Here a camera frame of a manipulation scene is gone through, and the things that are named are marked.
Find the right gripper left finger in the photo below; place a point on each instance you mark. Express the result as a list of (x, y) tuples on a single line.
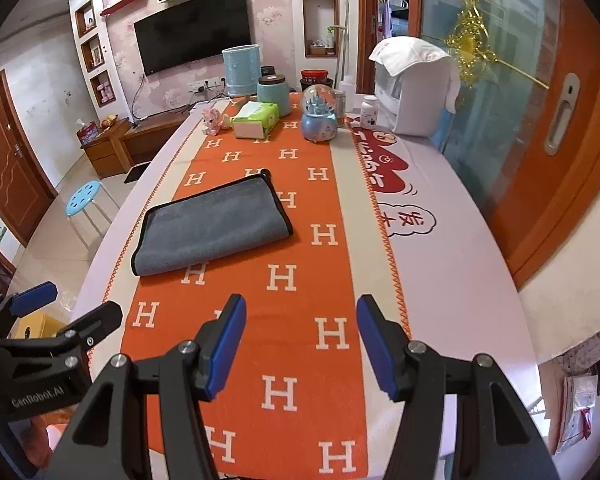
[(108, 436)]

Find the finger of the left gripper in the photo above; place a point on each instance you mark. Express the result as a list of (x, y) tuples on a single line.
[(16, 306), (75, 332)]

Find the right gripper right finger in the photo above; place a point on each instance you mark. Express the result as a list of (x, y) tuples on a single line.
[(496, 437)]

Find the purple and grey towel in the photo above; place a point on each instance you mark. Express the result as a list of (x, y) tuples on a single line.
[(234, 217)]

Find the brown wooden door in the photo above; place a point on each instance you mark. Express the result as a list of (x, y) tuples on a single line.
[(25, 191)]

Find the blue plastic stool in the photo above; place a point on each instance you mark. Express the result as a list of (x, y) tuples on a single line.
[(86, 195)]

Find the white printed tablecloth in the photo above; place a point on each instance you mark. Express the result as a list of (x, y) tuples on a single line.
[(458, 295)]

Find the orange H-pattern table runner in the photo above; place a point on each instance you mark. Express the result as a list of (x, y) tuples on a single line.
[(301, 401)]

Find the black floor scale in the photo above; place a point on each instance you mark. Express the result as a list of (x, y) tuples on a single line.
[(136, 172)]

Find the red tissue box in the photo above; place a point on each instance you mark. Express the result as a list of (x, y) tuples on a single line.
[(88, 131)]

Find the wooden tv cabinet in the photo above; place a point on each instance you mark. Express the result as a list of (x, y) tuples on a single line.
[(122, 146)]

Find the pink block toy figure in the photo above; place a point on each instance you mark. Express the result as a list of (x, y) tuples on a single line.
[(213, 121)]

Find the green tissue pack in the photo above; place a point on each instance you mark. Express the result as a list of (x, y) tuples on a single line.
[(255, 120)]

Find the teal jar with lid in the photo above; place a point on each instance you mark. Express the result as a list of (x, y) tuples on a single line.
[(274, 89)]

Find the blue castle snow globe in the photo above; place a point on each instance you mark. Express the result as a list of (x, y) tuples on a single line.
[(319, 123)]

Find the white countertop appliance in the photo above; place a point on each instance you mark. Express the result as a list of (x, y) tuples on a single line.
[(412, 103)]

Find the white medicine bottle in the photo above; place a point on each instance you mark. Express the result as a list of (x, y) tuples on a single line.
[(369, 112)]

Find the red lidded container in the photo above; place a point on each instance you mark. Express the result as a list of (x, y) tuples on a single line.
[(310, 77)]

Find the gold hanging knot ornament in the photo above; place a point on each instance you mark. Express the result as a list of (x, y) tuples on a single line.
[(485, 35)]

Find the white cloth on appliance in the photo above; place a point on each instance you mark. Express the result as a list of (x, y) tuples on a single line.
[(396, 54)]

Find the white wall shelf unit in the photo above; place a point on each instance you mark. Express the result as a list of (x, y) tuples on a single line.
[(96, 59)]

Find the sliding door with handle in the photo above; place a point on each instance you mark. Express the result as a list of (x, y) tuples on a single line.
[(530, 158)]

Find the black wall television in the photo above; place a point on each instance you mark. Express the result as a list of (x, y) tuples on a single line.
[(191, 31)]

